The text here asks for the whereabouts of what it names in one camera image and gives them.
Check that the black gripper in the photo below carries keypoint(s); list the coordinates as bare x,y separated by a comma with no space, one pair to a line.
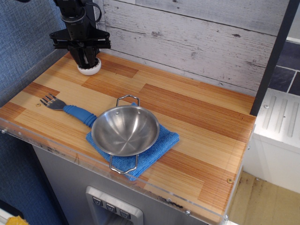
81,34

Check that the black and white toy mushroom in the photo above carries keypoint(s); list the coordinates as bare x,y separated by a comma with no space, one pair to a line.
91,71

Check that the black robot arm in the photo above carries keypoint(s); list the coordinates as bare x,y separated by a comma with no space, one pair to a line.
77,10

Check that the yellow object at corner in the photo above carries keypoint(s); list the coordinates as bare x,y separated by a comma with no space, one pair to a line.
16,221

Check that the clear acrylic table edge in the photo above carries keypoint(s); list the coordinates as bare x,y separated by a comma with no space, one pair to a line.
191,184

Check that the blue folded cloth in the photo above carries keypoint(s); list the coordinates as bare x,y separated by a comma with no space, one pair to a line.
165,141

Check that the silver dispenser button panel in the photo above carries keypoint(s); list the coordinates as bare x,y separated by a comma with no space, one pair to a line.
109,210

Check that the white grooved drain board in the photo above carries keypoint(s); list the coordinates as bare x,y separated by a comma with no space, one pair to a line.
279,118

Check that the blue handled metal fork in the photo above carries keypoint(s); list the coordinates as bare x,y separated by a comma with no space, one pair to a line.
87,118

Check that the stainless steel bowl with handles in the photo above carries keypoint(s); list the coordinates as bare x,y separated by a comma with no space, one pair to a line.
125,130

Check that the dark right vertical post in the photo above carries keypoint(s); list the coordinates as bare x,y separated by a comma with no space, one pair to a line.
275,54

